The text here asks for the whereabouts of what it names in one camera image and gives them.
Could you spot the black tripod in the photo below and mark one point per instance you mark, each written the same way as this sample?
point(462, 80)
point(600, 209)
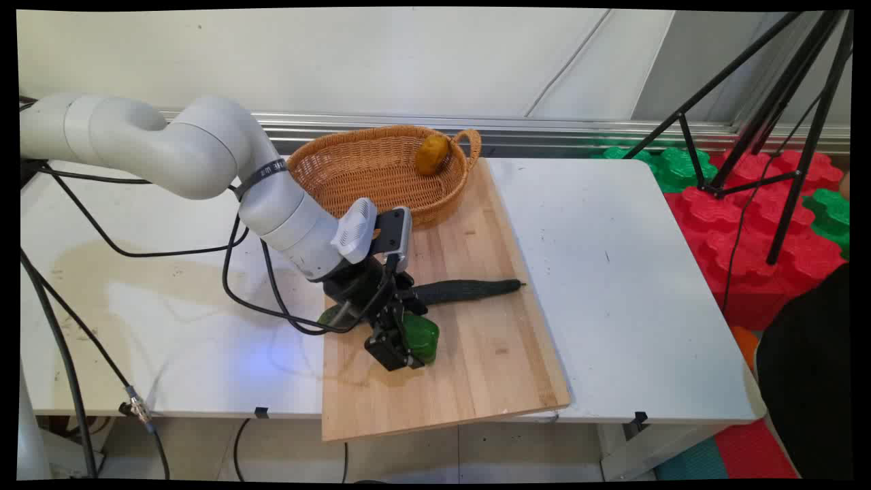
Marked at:
point(793, 116)

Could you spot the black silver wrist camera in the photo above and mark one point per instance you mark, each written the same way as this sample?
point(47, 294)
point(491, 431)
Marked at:
point(393, 231)

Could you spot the aluminium wall rail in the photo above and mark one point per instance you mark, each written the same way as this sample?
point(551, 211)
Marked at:
point(544, 131)

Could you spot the white table leg frame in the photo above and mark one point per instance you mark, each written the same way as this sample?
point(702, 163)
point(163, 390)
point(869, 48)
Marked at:
point(646, 452)

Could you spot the wooden cutting board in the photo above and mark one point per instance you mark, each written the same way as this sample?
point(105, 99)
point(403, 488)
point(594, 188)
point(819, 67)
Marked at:
point(476, 354)

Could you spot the person in black clothing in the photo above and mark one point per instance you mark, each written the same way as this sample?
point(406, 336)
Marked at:
point(810, 381)

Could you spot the green bell pepper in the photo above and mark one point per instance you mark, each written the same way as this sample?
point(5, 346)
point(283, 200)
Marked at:
point(423, 337)

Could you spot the brown wicker basket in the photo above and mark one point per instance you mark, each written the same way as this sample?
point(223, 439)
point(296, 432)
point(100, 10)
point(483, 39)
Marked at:
point(367, 170)

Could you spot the person's bare forearm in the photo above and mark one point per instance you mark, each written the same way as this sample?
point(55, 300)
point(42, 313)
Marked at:
point(845, 185)

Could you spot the white vented camera mount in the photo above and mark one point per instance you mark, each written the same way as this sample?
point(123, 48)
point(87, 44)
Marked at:
point(354, 231)

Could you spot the red floor mat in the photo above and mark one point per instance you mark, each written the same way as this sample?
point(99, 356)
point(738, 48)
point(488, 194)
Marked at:
point(752, 452)

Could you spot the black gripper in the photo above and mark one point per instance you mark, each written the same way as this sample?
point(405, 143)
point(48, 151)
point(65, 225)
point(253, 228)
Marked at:
point(360, 289)

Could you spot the dark green cucumber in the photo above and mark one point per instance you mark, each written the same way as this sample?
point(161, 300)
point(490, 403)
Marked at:
point(469, 290)

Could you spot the teal floor mat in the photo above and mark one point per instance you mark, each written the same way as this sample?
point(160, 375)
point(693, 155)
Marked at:
point(694, 463)

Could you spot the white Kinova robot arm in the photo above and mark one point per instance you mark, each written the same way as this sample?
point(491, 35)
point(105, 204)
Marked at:
point(197, 146)

